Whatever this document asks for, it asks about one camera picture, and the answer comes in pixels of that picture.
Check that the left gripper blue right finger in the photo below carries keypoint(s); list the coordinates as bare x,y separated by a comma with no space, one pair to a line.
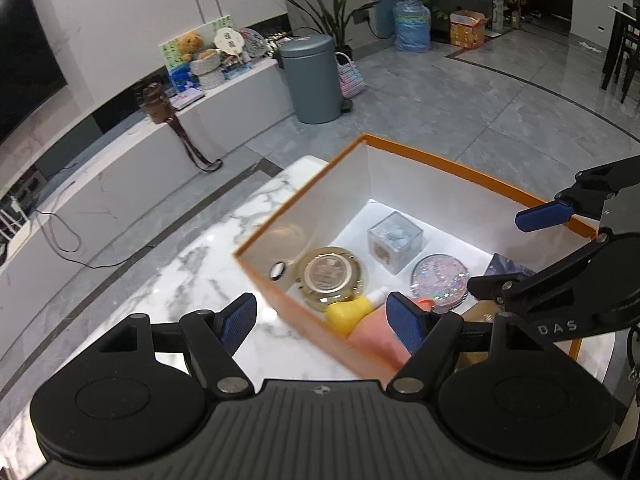
407,320

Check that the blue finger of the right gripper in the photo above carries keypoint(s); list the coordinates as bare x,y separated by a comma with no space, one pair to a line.
543,216

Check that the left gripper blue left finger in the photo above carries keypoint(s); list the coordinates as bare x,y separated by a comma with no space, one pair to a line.
236,321

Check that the pink pump bottle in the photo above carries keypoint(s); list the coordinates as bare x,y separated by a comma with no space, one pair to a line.
374,335

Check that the glitter round compact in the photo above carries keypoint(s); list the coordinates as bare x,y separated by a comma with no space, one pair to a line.
442,279

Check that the yellow squeeze bottle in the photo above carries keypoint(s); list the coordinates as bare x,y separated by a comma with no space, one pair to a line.
344,316

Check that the brown cardboard box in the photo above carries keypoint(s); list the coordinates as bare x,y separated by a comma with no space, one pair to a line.
483,311

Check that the clear acrylic cube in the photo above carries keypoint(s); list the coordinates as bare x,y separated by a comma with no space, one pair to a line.
395,241

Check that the gold round tin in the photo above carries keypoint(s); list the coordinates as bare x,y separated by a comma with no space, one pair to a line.
328,275

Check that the orange storage box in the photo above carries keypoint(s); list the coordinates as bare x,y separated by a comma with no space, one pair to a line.
383,217

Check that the dark dining chair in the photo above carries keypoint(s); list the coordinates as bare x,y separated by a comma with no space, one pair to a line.
623,49

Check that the yellow cardboard carton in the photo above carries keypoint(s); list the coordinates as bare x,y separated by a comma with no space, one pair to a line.
467,29

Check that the brown leather bag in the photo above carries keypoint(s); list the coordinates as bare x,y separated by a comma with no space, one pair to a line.
158,106

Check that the woven pink basket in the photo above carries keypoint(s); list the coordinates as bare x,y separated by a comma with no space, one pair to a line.
350,78

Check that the blue water jug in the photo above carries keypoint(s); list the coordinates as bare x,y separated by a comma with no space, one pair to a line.
412,26

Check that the white wifi router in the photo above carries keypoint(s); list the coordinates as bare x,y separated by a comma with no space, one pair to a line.
15,227

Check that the grey woven pots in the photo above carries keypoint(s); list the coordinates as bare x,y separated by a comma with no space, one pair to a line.
206,69

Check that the grey pedal trash bin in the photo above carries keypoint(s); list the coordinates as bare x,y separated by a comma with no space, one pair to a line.
310,69

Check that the tall green plant right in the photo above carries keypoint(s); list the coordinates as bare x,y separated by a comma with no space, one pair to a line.
332,18

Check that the teddy bear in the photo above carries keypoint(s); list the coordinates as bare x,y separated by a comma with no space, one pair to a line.
191,47

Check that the round paper fan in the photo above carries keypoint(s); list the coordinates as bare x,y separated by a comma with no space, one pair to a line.
229,41

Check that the black television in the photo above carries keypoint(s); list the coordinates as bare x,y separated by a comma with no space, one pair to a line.
30,74

